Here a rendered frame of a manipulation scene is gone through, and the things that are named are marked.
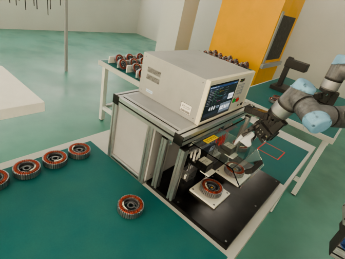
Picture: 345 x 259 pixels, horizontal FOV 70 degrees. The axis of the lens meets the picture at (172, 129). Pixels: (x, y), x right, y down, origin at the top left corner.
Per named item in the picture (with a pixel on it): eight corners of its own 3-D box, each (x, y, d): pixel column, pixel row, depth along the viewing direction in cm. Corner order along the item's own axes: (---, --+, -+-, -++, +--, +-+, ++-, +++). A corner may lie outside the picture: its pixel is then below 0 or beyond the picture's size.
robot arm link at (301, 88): (308, 89, 81) (295, 73, 86) (284, 112, 88) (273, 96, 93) (323, 94, 84) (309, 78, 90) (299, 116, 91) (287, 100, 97)
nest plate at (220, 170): (249, 176, 143) (250, 174, 142) (237, 187, 132) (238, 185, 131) (227, 162, 150) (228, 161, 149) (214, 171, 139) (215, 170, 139)
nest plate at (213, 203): (229, 195, 125) (230, 192, 125) (214, 209, 114) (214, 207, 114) (205, 178, 133) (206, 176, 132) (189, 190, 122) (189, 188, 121)
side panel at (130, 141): (146, 181, 124) (157, 126, 108) (141, 184, 122) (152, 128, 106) (111, 153, 138) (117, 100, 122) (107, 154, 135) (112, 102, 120)
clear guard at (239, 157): (264, 165, 111) (269, 155, 108) (240, 188, 94) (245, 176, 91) (205, 131, 127) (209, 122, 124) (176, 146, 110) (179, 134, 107)
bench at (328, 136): (330, 146, 390) (357, 103, 354) (297, 200, 257) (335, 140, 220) (265, 115, 445) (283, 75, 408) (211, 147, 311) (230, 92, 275)
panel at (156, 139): (215, 142, 168) (229, 102, 154) (145, 181, 121) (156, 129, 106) (214, 141, 169) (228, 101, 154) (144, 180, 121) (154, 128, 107)
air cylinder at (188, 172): (195, 176, 132) (197, 168, 129) (187, 182, 127) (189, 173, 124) (188, 171, 135) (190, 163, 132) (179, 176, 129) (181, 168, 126)
